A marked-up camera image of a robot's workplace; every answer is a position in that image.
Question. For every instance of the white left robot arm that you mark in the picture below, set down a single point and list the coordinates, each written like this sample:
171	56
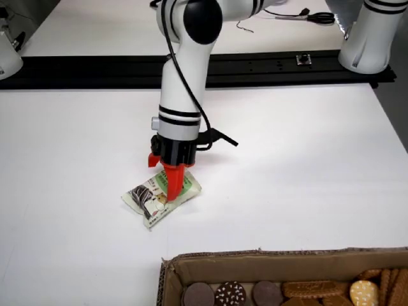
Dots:
181	79

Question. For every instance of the long rectangular brown biscuit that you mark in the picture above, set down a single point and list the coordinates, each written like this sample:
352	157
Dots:
309	288

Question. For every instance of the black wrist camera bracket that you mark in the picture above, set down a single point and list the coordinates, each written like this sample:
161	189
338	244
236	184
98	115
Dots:
220	135

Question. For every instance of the plain brown round cookie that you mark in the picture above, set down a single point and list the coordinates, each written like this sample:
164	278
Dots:
267	293
197	294

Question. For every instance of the chocolate cookie white sprinkles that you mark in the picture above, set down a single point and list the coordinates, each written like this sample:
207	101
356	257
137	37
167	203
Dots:
230	294

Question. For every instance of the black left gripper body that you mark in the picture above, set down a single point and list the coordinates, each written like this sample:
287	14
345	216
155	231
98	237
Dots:
177	151

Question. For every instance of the black aluminium rail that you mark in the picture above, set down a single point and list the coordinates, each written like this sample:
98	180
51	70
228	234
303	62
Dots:
95	70

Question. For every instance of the green white snack packet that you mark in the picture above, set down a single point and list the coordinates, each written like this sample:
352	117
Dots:
140	197

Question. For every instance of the yellow round speckled cookie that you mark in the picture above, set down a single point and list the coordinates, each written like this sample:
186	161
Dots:
363	293

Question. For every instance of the orange ridged biscuit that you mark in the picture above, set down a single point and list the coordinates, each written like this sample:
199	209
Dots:
369	274

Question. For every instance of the small square metal mount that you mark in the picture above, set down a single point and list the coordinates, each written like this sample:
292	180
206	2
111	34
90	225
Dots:
303	59

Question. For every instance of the brown cardboard box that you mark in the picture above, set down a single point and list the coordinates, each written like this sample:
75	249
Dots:
223	267

